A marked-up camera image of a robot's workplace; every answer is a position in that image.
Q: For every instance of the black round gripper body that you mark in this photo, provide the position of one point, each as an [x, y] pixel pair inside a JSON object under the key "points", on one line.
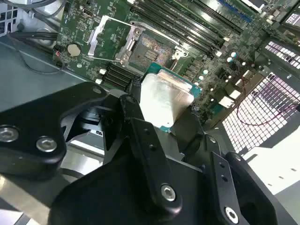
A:
{"points": [[112, 199]]}

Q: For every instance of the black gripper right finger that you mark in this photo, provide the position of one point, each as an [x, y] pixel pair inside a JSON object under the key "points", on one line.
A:
{"points": [[222, 178]]}

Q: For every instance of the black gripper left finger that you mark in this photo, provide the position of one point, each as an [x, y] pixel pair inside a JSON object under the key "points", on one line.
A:
{"points": [[35, 122]]}

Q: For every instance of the silver socket cover frame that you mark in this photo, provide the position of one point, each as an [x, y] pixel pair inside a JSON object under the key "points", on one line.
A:
{"points": [[95, 41]]}

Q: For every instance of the cpu with silver lid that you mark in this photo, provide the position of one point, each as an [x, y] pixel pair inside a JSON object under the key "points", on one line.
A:
{"points": [[164, 93]]}

